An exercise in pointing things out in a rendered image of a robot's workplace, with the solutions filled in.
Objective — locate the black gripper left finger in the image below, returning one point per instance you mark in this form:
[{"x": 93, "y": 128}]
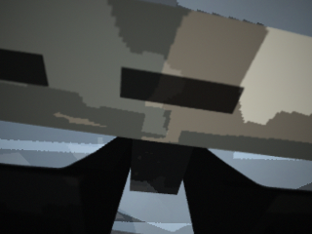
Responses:
[{"x": 87, "y": 192}]

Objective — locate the black two-prong plug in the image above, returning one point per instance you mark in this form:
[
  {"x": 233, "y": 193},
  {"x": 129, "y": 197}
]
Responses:
[{"x": 158, "y": 167}]

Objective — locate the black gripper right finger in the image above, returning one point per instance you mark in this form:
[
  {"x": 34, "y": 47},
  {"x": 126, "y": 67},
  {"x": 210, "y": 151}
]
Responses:
[{"x": 222, "y": 200}]

